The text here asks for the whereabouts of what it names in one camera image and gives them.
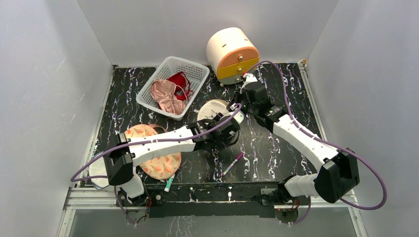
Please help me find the white mesh laundry bag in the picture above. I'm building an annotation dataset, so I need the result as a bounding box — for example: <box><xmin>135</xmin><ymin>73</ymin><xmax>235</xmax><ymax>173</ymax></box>
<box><xmin>197</xmin><ymin>99</ymin><xmax>229</xmax><ymax>120</ymax></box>

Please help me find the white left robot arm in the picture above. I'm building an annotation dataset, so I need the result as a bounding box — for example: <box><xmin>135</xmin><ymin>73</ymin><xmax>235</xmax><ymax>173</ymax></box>
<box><xmin>103</xmin><ymin>112</ymin><xmax>245</xmax><ymax>205</ymax></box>

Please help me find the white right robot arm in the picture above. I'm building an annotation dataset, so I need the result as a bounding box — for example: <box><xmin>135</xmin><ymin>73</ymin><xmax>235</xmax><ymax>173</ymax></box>
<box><xmin>228</xmin><ymin>82</ymin><xmax>360</xmax><ymax>204</ymax></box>

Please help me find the red bra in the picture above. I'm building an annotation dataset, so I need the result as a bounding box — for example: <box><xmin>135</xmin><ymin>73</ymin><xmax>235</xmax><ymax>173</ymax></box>
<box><xmin>167</xmin><ymin>72</ymin><xmax>193</xmax><ymax>101</ymax></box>

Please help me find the peach floral bra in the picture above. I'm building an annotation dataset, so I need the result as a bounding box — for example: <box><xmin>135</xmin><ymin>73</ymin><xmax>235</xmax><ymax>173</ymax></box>
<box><xmin>124</xmin><ymin>124</ymin><xmax>181</xmax><ymax>180</ymax></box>

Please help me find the pink satin bra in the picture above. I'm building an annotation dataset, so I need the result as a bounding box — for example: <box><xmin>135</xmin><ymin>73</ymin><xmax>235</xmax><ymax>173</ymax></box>
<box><xmin>150</xmin><ymin>79</ymin><xmax>186</xmax><ymax>115</ymax></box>

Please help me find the white mesh bag lid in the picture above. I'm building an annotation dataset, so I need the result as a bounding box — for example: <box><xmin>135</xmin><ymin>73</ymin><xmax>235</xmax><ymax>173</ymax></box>
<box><xmin>88</xmin><ymin>158</ymin><xmax>110</xmax><ymax>190</ymax></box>

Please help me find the pink pen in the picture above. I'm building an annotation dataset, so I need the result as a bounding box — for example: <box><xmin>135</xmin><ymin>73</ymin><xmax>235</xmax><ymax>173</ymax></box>
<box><xmin>221</xmin><ymin>153</ymin><xmax>244</xmax><ymax>177</ymax></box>

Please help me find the round white drawer cabinet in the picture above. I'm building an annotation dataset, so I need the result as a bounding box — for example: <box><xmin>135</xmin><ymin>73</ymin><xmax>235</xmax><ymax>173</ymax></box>
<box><xmin>206</xmin><ymin>27</ymin><xmax>260</xmax><ymax>86</ymax></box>

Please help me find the white plastic basket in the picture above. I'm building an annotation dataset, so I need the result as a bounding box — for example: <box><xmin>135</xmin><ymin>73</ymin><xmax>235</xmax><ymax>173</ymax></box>
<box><xmin>136</xmin><ymin>56</ymin><xmax>210</xmax><ymax>121</ymax></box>

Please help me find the teal white marker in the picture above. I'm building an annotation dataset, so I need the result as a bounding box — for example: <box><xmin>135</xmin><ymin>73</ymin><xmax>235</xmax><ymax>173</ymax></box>
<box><xmin>164</xmin><ymin>173</ymin><xmax>176</xmax><ymax>193</ymax></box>

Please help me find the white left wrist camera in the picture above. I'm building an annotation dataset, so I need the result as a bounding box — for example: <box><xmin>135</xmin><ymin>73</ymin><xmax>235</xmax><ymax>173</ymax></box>
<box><xmin>233</xmin><ymin>111</ymin><xmax>246</xmax><ymax>124</ymax></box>

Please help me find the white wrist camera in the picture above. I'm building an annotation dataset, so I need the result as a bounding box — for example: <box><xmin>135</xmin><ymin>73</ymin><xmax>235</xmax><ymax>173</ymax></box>
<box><xmin>241</xmin><ymin>73</ymin><xmax>258</xmax><ymax>90</ymax></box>
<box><xmin>233</xmin><ymin>111</ymin><xmax>246</xmax><ymax>124</ymax></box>

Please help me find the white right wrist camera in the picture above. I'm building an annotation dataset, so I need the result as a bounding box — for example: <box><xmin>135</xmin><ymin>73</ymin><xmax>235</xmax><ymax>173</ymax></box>
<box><xmin>241</xmin><ymin>73</ymin><xmax>258</xmax><ymax>90</ymax></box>

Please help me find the black table front rail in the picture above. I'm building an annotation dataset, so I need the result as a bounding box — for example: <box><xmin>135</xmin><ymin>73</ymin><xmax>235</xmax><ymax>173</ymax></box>
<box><xmin>64</xmin><ymin>183</ymin><xmax>359</xmax><ymax>219</ymax></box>

